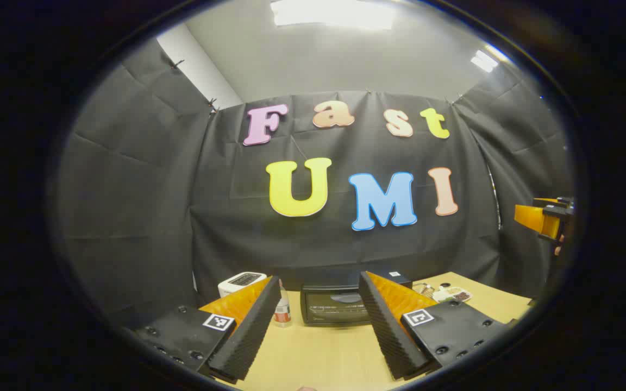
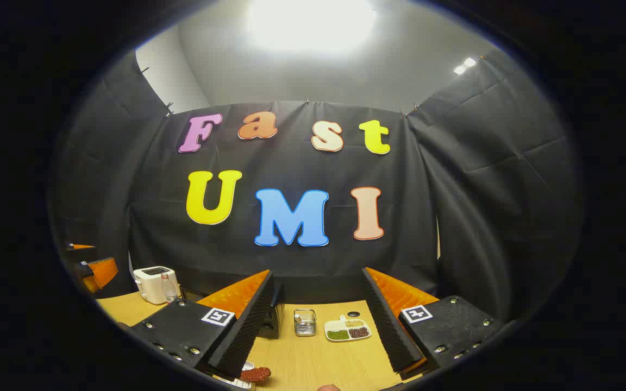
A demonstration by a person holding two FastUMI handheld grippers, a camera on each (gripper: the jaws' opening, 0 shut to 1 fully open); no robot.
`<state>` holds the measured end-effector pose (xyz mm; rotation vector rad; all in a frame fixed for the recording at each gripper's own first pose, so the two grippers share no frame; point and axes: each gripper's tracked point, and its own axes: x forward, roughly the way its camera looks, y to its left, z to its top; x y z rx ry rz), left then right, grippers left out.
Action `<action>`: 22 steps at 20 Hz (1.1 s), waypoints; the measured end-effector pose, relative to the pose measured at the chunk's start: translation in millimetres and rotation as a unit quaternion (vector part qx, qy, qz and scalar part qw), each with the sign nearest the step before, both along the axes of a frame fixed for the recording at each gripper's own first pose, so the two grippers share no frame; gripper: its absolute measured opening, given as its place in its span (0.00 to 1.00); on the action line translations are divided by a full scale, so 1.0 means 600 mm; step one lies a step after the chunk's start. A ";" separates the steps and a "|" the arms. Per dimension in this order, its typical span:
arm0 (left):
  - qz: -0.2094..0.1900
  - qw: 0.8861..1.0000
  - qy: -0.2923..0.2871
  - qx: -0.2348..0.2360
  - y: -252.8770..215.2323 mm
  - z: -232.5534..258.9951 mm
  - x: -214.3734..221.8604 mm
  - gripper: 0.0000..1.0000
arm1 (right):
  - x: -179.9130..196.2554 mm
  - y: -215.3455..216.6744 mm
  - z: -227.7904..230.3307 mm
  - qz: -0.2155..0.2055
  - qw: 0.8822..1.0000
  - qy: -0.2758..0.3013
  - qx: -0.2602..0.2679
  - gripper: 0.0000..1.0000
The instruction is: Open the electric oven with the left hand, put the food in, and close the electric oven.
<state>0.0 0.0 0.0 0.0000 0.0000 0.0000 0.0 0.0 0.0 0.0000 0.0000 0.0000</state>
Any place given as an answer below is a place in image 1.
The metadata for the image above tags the black electric oven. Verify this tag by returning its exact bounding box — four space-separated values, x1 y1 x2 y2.
300 270 412 326

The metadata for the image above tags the white toaster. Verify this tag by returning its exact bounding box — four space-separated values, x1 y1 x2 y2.
218 272 267 298

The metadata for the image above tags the white divided dish of beans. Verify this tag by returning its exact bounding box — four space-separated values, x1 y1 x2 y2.
431 282 472 303

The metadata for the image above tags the large ceiling light panel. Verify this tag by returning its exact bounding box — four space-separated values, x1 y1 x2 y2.
270 0 398 30

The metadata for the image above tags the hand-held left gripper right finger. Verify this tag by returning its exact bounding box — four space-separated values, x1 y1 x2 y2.
358 271 509 381

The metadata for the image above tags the small ceiling light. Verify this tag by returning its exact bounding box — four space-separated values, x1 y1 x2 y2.
471 45 509 73

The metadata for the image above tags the clear bottle with red label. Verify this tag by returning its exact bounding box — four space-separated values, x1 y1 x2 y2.
273 280 293 327

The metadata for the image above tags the black backdrop cloth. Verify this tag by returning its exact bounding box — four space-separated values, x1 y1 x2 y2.
55 38 574 326

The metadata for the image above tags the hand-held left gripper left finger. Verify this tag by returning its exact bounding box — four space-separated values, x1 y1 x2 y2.
128 275 282 382

